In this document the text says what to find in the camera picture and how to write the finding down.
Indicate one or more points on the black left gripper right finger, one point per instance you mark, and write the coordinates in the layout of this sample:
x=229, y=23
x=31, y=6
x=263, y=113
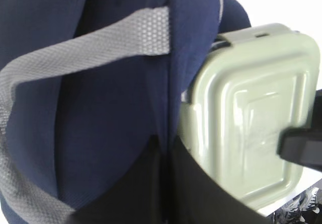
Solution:
x=196, y=198

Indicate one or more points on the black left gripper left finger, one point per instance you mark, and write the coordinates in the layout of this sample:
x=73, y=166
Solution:
x=141, y=196

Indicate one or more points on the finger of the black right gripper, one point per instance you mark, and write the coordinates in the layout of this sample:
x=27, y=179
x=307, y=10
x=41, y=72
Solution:
x=302, y=146

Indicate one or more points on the green lidded glass container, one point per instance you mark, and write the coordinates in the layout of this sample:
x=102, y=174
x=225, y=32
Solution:
x=254, y=84

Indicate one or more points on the navy and white lunch bag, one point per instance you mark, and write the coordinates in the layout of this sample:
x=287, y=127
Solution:
x=85, y=83

